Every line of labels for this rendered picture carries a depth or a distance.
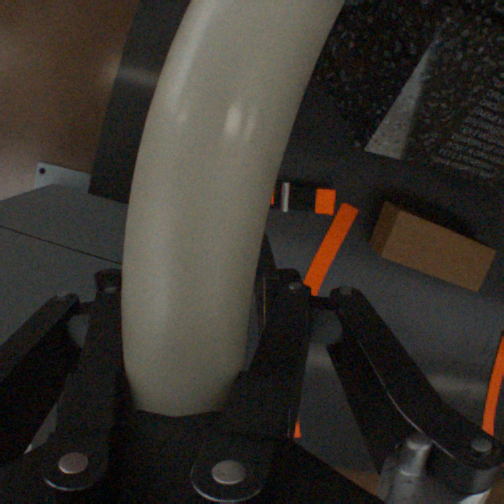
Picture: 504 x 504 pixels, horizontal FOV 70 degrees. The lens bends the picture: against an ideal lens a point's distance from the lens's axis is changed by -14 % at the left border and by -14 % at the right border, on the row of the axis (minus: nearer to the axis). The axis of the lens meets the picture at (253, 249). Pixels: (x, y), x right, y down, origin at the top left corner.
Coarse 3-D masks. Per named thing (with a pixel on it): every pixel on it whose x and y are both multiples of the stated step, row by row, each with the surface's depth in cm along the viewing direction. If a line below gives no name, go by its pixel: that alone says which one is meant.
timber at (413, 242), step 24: (384, 216) 98; (408, 216) 90; (384, 240) 93; (408, 240) 91; (432, 240) 91; (456, 240) 91; (408, 264) 93; (432, 264) 93; (456, 264) 93; (480, 264) 93
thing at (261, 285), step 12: (264, 240) 21; (264, 252) 19; (264, 264) 17; (264, 276) 16; (276, 276) 16; (264, 288) 16; (276, 288) 16; (264, 300) 16; (264, 312) 16; (264, 324) 16
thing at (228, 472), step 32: (288, 288) 15; (288, 320) 13; (256, 352) 11; (288, 352) 11; (256, 384) 9; (288, 384) 8; (224, 416) 7; (256, 416) 7; (288, 416) 9; (224, 448) 6; (256, 448) 6; (192, 480) 6; (224, 480) 5; (256, 480) 6
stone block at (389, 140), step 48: (384, 0) 31; (432, 0) 27; (480, 0) 24; (336, 48) 39; (384, 48) 34; (432, 48) 30; (480, 48) 28; (336, 96) 42; (384, 96) 37; (432, 96) 34; (480, 96) 32; (336, 144) 58; (384, 144) 41; (432, 144) 39; (480, 144) 37
